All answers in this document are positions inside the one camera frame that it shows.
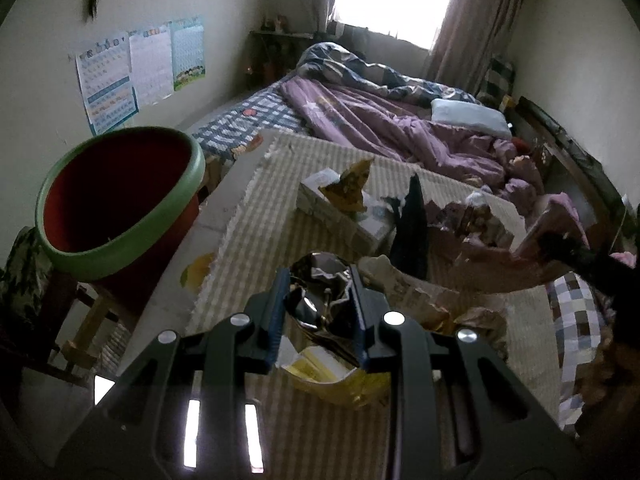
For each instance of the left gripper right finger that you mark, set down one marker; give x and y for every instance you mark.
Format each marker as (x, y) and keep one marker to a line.
(370, 306)

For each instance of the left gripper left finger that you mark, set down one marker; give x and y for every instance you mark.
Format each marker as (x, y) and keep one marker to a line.
(267, 313)

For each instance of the shiny dark wrapper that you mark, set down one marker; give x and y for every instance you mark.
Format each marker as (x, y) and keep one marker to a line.
(319, 302)

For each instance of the yellow snack wrapper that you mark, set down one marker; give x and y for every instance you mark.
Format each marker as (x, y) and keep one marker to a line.
(317, 371)

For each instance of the orange snack bag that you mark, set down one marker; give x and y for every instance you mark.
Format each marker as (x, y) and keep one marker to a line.
(346, 194)

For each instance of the beige checkered mat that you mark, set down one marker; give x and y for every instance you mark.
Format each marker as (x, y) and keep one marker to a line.
(322, 431)

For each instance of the black pointed bag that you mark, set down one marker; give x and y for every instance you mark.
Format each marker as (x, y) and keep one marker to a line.
(412, 240)

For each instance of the red bin with green rim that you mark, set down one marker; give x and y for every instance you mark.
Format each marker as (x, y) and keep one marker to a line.
(106, 202)

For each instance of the purple duvet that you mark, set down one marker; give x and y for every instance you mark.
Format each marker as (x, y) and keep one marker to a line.
(402, 132)

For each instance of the blue plaid bed sheet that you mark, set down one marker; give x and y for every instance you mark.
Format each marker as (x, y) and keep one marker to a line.
(224, 134)

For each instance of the white pillow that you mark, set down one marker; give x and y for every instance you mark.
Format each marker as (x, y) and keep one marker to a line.
(471, 116)

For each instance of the pink plastic package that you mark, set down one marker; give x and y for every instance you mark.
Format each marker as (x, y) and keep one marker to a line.
(555, 233)

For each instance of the blue grey patterned quilt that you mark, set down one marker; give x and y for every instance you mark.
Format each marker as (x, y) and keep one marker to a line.
(332, 63)

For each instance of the dark wooden shelf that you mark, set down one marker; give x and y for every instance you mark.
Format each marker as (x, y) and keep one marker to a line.
(273, 55)

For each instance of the brown curtain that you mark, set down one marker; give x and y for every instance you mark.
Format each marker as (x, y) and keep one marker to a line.
(472, 32)

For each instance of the right green wall poster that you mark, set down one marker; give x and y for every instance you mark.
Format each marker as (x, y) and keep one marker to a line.
(187, 51)

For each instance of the middle white wall poster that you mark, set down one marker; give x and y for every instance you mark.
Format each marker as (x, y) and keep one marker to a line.
(151, 64)

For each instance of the left wall chart poster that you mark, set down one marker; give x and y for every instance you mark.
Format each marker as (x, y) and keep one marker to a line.
(104, 73)

